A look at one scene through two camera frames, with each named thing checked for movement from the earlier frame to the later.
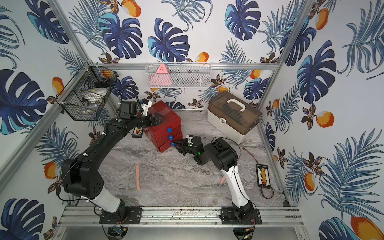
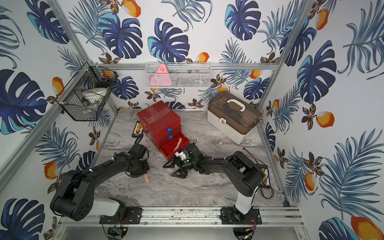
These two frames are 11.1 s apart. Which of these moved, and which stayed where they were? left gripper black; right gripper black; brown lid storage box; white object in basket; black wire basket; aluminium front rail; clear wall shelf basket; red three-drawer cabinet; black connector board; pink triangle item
Moved: red three-drawer cabinet; right gripper black; left gripper black
Stayed: pink triangle item; brown lid storage box; clear wall shelf basket; black wire basket; aluminium front rail; black connector board; white object in basket
